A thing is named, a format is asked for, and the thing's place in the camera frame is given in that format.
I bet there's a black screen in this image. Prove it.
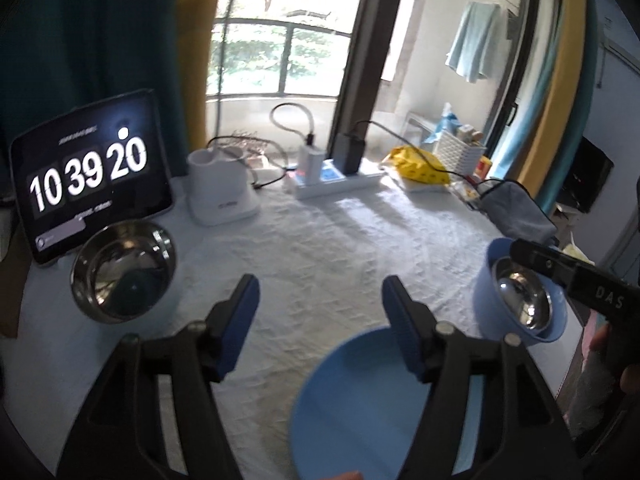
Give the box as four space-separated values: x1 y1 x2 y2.
560 137 615 213

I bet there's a white power strip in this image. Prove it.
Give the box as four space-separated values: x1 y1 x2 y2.
290 160 386 200

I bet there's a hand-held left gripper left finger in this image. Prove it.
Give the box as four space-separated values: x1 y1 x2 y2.
55 274 261 480

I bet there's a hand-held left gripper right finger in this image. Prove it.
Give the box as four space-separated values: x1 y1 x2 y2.
382 275 586 480

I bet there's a yellow packet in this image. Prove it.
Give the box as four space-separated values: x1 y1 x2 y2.
382 146 451 192

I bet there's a large light blue plate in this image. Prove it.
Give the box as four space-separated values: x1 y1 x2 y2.
290 326 503 480

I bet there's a black lamp cable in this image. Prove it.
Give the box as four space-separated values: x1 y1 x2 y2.
207 135 288 191

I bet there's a white charger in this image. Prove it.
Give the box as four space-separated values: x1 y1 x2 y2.
298 132 326 183

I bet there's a light blue hanging towel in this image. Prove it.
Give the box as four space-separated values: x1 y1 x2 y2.
445 1 502 83

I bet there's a tablet showing clock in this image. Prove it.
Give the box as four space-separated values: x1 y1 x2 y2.
9 89 176 266

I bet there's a white basket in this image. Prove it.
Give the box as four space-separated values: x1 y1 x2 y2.
432 132 488 176

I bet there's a white desk lamp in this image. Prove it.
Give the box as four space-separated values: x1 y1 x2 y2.
172 0 306 227

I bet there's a teal curtain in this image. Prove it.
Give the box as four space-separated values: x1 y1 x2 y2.
0 0 188 181

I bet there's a black adapter cable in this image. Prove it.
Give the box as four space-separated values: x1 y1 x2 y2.
350 120 536 201

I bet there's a small steel bowl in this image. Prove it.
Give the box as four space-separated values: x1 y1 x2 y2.
492 256 555 333

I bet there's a yellow curtain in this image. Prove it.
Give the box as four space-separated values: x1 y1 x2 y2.
172 0 221 161

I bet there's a grey cloth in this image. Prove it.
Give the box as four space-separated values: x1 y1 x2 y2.
480 180 558 246

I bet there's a pale blue steel-lined bowl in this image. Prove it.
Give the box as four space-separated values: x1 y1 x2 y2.
70 220 180 325

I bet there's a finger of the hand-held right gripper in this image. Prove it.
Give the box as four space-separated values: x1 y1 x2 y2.
510 239 576 288

